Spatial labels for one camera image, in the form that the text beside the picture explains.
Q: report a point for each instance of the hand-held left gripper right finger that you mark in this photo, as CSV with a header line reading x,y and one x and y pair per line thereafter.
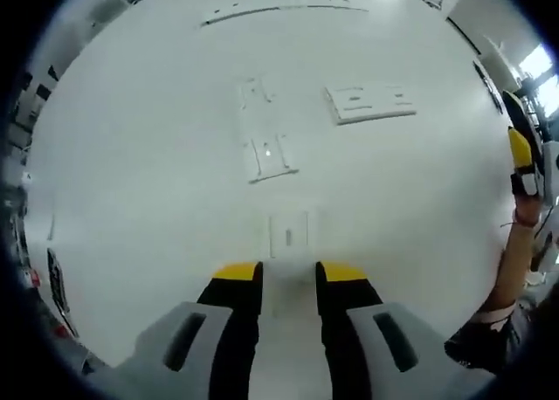
x,y
345,295

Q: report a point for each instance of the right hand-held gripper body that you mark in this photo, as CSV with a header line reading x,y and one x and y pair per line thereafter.
x,y
552,168

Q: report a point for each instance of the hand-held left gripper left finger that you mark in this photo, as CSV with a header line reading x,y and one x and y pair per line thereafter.
x,y
236,295

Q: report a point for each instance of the white socket holder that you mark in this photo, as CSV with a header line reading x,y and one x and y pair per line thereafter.
x,y
262,120

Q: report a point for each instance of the white socket panel with openings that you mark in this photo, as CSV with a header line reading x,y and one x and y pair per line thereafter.
x,y
371,112

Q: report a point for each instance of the person's right hand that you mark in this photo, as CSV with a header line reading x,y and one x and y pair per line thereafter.
x,y
528,208

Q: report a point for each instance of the thin black object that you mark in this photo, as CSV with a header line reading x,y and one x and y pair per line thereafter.
x,y
488,85

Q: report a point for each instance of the black ribbed object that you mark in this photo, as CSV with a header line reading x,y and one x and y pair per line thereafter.
x,y
59,286

